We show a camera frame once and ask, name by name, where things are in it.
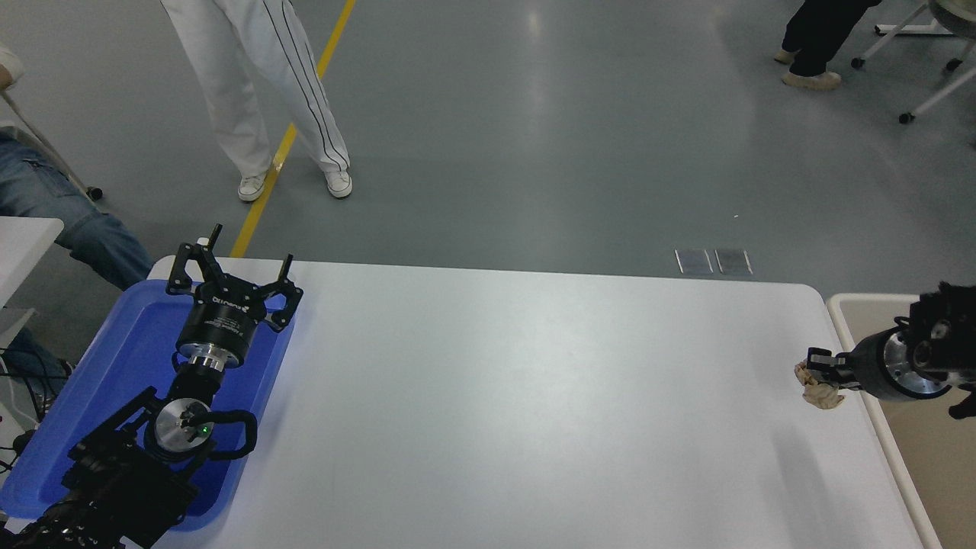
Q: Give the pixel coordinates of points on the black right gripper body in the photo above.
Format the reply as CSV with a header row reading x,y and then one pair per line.
x,y
865,366

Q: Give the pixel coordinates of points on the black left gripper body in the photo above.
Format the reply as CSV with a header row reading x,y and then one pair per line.
x,y
221,324

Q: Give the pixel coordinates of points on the tan paper ball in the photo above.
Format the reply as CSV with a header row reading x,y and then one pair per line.
x,y
823,399

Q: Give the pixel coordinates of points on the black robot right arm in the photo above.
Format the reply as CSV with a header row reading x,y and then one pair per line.
x,y
945,335

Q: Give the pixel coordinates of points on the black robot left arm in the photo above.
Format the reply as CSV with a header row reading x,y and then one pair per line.
x,y
114,480

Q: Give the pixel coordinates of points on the blue plastic tray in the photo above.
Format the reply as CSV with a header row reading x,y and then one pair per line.
x,y
130,335

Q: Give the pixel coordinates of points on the seated person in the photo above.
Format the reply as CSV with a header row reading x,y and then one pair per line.
x,y
91,236

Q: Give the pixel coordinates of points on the large pale bin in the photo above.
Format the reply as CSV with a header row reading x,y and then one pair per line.
x,y
930,473

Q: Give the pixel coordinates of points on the metal floor socket cover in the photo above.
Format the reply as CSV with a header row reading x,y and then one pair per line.
x,y
694,261
733,261

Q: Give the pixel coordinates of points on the small white side table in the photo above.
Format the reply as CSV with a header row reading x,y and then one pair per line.
x,y
23,244

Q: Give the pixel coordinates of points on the standing person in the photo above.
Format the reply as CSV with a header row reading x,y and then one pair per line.
x,y
820,30
259,91

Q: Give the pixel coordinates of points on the white wheeled chair base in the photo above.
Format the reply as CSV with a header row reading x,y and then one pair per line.
x,y
892,38

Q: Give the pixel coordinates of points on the grey chair frame with caster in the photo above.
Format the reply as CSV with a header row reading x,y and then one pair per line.
x,y
53,149

